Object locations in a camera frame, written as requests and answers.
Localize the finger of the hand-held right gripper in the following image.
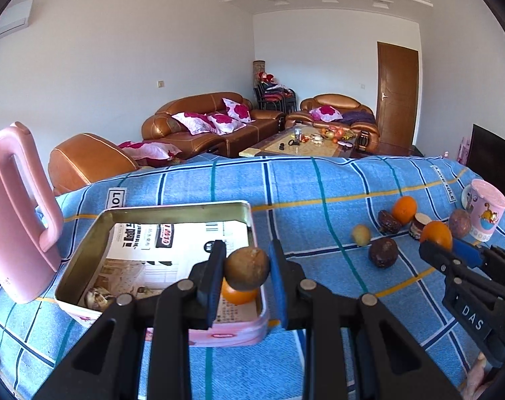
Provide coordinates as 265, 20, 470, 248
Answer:
453, 239, 505, 278
418, 240, 462, 276

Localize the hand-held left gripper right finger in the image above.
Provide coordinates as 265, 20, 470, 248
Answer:
269, 238, 461, 400

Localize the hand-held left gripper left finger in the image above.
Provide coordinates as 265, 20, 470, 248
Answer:
36, 239, 228, 400

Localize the orange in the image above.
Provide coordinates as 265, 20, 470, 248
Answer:
221, 279, 260, 305
420, 221, 453, 253
392, 196, 418, 225

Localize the pinkish purple passion fruit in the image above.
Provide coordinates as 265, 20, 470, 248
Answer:
449, 209, 472, 240

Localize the brown and white round item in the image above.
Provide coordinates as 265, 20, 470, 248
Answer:
410, 213, 432, 241

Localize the brown round fruit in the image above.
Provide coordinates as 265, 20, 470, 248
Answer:
224, 247, 272, 291

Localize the smooth dark passion fruit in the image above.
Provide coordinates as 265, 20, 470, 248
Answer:
369, 238, 400, 268

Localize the wrinkled dark passion fruit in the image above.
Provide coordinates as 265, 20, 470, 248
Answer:
377, 209, 403, 234

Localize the small yellow-green fruit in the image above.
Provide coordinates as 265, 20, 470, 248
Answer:
352, 224, 370, 247

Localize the pink tin box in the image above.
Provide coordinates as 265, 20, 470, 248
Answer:
54, 201, 270, 347

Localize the person's right hand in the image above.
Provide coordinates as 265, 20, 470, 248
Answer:
465, 352, 501, 400

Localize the pink cartoon mug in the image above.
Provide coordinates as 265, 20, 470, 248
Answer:
461, 179, 505, 242

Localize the newspaper sheet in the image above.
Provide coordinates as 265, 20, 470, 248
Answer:
77, 221, 263, 326

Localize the blue plaid blanket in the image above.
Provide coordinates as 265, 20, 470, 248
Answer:
0, 153, 505, 400

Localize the black television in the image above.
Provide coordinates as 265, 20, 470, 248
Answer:
467, 124, 505, 201

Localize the wooden coffee table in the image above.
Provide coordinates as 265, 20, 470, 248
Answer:
239, 123, 363, 159

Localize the pink floral cloth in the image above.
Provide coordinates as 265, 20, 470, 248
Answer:
118, 141, 183, 162

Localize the pile of table fruit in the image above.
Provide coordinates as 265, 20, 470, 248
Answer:
321, 128, 355, 142

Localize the long brown leather sofa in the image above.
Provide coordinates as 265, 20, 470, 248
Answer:
142, 94, 285, 160

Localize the purple blanket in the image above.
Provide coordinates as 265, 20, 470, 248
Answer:
340, 110, 376, 125

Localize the pink floral pillow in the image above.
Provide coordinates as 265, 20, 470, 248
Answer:
172, 112, 214, 136
222, 98, 253, 124
206, 112, 247, 135
310, 106, 344, 123

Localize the brown wooden door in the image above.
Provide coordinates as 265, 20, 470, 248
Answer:
376, 42, 420, 149

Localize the brown leather armchair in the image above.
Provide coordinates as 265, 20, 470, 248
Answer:
48, 132, 140, 196

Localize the brown leather loveseat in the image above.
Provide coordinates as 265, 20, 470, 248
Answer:
286, 94, 381, 147

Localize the stack of dark chairs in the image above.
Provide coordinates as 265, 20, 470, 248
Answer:
254, 81, 297, 114

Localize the pink kettle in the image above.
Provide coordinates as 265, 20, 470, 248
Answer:
0, 122, 64, 305

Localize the white air conditioner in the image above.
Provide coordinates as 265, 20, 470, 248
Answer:
0, 0, 32, 46

